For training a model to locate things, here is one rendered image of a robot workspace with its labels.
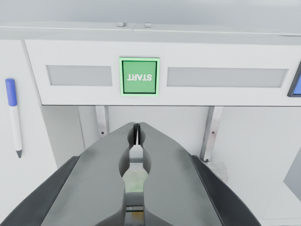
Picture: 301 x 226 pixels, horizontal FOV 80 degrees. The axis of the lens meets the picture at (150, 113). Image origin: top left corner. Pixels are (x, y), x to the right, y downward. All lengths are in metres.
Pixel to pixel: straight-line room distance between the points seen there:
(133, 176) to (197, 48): 0.35
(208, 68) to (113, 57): 0.14
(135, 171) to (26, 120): 0.27
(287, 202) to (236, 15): 1.02
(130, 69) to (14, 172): 0.29
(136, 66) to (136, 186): 0.35
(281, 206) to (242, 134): 0.48
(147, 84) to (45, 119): 0.17
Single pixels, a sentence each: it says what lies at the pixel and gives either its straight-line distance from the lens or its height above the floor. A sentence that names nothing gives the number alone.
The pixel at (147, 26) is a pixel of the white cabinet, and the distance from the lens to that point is 0.60.
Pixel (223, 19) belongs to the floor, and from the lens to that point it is 1.31.
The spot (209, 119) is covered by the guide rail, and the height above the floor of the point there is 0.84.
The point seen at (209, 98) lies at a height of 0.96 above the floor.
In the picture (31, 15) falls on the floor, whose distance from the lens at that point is 1.37.
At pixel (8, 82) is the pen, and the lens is 0.31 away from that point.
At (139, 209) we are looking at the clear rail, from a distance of 0.56.
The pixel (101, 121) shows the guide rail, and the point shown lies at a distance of 0.43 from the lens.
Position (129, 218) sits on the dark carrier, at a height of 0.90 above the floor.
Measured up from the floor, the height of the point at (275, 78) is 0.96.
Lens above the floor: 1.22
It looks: 62 degrees down
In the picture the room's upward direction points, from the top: 175 degrees clockwise
